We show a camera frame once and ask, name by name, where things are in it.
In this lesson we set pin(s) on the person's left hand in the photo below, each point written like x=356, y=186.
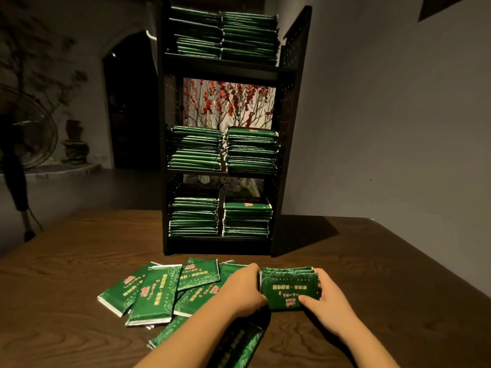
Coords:
x=242, y=293

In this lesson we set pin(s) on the person's right hand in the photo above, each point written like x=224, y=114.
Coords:
x=331, y=304

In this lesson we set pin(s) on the bundle of green packets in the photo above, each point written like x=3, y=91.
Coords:
x=288, y=286

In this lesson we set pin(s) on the pile of green packets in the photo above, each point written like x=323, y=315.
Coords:
x=157, y=291

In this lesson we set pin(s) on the black metal shelf rack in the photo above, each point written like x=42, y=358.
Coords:
x=295, y=88

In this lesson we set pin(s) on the person's left forearm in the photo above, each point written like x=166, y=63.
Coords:
x=203, y=341

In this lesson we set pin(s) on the red berry branches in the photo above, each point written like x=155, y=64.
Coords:
x=230, y=102

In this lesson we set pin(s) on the dark vase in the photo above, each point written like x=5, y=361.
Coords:
x=75, y=141

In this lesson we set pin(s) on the black standing fan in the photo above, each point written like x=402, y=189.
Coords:
x=15, y=149

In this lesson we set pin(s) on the white hook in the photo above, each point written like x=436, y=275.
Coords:
x=150, y=34

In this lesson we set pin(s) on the bare branched tree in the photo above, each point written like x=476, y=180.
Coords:
x=46, y=57

